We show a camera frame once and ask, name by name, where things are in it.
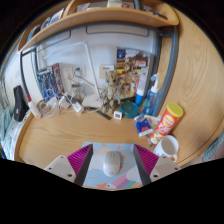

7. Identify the white blue tube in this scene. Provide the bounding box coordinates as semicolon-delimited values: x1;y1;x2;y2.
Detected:
134;78;148;107

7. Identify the white power strip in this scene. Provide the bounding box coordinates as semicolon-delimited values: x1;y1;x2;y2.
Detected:
70;99;85;114

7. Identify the grey computer mouse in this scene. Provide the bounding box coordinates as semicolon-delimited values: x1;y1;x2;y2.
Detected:
102;150;123;177

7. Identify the red yellow chips can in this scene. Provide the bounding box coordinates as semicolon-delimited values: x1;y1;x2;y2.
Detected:
148;102;185;146

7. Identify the colourful picture box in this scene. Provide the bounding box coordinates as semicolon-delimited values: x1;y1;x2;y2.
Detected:
115;47;155;101

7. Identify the grey metal frame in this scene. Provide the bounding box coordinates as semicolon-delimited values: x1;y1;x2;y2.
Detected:
19;23;180;118

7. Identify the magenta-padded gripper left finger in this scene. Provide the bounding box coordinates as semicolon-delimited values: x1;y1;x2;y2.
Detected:
43;143;94;187

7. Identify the robot model kit box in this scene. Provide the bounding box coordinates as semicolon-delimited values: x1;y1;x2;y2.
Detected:
36;63;65;101

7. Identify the wooden shelf unit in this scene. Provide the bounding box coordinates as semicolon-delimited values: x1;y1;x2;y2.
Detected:
17;0;180;54

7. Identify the teal round tin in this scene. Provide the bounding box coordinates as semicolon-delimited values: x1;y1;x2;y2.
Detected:
118;100;140;119

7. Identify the small white cube clock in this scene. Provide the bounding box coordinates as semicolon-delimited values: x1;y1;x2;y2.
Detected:
113;110;123;121

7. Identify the blue cloud-print mouse pad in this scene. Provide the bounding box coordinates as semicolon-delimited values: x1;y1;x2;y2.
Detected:
80;141;148;190

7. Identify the blue snack packet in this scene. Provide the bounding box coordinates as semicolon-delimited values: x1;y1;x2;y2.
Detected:
133;113;154;138

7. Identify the bed with plaid bedding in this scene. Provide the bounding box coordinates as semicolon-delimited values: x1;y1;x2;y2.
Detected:
0;105;26;161

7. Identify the white red-pump lotion bottle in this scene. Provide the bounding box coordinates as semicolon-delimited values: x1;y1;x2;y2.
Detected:
25;93;42;120

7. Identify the white mug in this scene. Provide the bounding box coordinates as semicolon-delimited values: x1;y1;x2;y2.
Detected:
153;134;180;163

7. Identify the tan robot figure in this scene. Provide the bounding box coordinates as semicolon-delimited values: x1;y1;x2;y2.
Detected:
101;69;123;114

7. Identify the blue spray bottle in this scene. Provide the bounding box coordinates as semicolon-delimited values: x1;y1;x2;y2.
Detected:
142;73;161;117

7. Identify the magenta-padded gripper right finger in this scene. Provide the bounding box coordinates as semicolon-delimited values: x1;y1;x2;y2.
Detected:
133;143;182;186

